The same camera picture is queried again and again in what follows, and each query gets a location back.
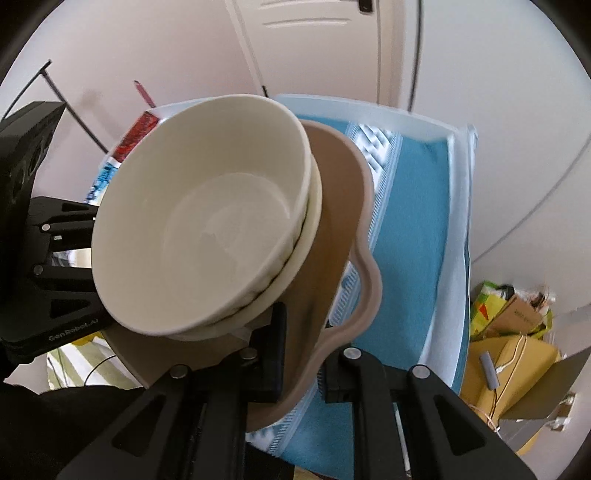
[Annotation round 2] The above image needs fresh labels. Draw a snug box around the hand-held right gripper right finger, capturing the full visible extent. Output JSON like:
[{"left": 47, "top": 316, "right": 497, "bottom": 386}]
[{"left": 323, "top": 346, "right": 539, "bottom": 480}]

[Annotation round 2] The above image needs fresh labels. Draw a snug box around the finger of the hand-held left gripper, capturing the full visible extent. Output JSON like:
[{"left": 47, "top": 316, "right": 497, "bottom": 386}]
[
  {"left": 28, "top": 196, "right": 101, "bottom": 254},
  {"left": 30, "top": 262, "right": 109, "bottom": 326}
]

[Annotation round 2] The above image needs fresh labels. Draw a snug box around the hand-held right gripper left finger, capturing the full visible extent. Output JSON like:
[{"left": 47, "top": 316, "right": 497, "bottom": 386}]
[{"left": 55, "top": 302, "right": 289, "bottom": 480}]

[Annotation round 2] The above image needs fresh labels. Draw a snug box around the white deep bowl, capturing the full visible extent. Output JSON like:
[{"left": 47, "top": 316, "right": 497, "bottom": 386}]
[{"left": 91, "top": 93, "right": 311, "bottom": 336}]

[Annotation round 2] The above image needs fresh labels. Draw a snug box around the white ribbed plate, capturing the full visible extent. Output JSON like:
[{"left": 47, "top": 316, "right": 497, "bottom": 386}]
[{"left": 171, "top": 159, "right": 323, "bottom": 343}]

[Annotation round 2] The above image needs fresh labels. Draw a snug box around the beige wavy plate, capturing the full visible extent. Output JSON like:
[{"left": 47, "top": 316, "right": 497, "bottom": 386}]
[{"left": 104, "top": 119, "right": 384, "bottom": 433}]

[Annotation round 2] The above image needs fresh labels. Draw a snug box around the person's left forearm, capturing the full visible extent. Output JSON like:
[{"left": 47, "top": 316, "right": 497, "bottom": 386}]
[{"left": 0, "top": 342, "right": 155, "bottom": 480}]

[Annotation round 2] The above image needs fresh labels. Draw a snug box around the black metal rack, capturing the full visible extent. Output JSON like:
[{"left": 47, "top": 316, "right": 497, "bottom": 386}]
[{"left": 4, "top": 59, "right": 112, "bottom": 154}]

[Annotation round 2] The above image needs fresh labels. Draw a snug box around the yellow striped cloth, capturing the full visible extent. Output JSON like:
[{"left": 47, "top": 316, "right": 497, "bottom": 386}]
[{"left": 45, "top": 336, "right": 127, "bottom": 395}]

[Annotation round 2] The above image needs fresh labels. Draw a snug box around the red blue snack packet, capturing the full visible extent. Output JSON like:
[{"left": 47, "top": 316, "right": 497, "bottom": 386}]
[{"left": 85, "top": 109, "right": 160, "bottom": 207}]

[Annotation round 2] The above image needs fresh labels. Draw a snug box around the pink stick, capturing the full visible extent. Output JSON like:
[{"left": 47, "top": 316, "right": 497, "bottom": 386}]
[{"left": 133, "top": 80, "right": 156, "bottom": 108}]

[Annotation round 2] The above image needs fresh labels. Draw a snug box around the grey small device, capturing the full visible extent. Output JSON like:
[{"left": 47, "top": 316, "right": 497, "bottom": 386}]
[{"left": 479, "top": 353, "right": 501, "bottom": 389}]

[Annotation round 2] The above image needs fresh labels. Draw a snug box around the yellow green bag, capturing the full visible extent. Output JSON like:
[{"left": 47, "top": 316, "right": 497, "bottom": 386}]
[{"left": 469, "top": 281, "right": 555, "bottom": 343}]

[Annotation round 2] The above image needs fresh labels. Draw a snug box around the blue patterned table cloth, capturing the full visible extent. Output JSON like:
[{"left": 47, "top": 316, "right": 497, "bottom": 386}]
[{"left": 245, "top": 117, "right": 463, "bottom": 477}]

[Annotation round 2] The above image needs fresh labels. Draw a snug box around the cardboard box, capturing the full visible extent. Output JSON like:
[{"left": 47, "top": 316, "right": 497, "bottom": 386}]
[{"left": 459, "top": 333, "right": 591, "bottom": 459}]

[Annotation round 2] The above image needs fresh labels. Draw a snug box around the white door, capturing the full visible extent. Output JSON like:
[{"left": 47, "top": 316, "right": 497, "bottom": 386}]
[{"left": 225, "top": 0, "right": 408, "bottom": 109}]

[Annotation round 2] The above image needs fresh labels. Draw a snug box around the white cable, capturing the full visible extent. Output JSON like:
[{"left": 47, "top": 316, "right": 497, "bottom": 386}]
[{"left": 480, "top": 333, "right": 531, "bottom": 432}]

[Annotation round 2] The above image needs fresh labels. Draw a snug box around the black cable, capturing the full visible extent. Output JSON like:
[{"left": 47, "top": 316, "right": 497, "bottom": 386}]
[{"left": 408, "top": 0, "right": 424, "bottom": 112}]

